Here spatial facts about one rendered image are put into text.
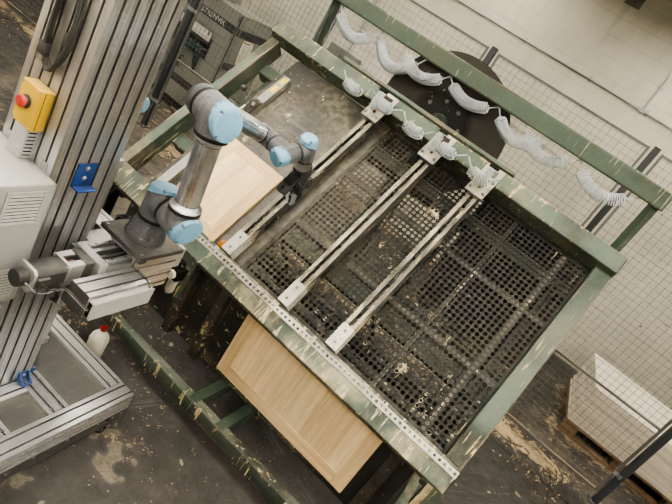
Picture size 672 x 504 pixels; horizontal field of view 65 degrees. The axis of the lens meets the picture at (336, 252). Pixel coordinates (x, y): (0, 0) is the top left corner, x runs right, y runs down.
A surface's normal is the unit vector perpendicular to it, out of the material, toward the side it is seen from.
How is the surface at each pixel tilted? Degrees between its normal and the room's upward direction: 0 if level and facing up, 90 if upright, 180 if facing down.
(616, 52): 90
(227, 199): 50
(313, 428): 90
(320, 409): 90
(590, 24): 90
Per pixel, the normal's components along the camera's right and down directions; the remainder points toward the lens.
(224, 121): 0.68, 0.52
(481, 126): -0.46, 0.11
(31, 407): 0.51, -0.78
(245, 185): -0.03, -0.41
